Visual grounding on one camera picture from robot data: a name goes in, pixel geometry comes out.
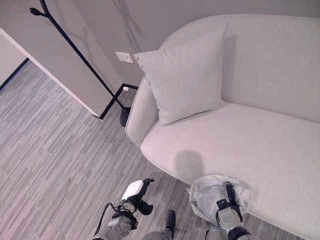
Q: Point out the silver robot left leg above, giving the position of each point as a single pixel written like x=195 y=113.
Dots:
x=157 y=236

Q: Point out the white wall socket plate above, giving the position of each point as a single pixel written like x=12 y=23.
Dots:
x=125 y=57

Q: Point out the silver robot right leg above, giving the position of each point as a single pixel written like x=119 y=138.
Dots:
x=215 y=233

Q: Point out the silver robot leg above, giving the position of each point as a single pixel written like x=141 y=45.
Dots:
x=215 y=233
x=157 y=236

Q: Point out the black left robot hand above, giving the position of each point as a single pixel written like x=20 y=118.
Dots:
x=135 y=191

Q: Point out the small white baseboard plug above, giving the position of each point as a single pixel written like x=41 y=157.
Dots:
x=126 y=88

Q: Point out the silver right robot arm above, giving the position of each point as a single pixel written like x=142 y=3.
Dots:
x=228 y=217

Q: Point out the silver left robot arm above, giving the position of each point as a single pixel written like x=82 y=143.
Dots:
x=122 y=222

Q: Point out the light grey fabric sofa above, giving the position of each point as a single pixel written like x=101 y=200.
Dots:
x=250 y=140

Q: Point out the light grey square cushion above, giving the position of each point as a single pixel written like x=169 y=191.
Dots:
x=185 y=75

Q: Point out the dark robot left foot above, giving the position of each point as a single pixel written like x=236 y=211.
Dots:
x=171 y=218

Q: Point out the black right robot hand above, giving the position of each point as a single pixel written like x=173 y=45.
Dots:
x=230 y=192

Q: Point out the black metal coat rack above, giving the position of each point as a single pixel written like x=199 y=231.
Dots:
x=124 y=117

